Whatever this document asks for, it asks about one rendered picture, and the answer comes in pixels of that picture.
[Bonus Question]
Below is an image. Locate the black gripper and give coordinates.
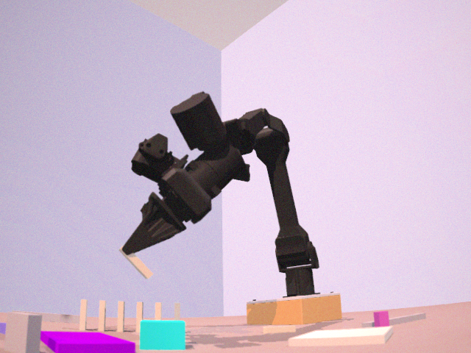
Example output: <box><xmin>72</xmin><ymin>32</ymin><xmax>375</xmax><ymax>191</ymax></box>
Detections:
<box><xmin>121</xmin><ymin>160</ymin><xmax>222</xmax><ymax>255</ymax></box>

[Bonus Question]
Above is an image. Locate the cyan rectangular block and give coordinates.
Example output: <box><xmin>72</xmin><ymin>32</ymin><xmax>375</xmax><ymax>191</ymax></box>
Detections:
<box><xmin>140</xmin><ymin>320</ymin><xmax>185</xmax><ymax>350</ymax></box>

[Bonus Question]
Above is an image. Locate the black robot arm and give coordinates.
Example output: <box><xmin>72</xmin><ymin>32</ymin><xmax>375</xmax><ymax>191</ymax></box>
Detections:
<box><xmin>131</xmin><ymin>91</ymin><xmax>321</xmax><ymax>298</ymax></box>

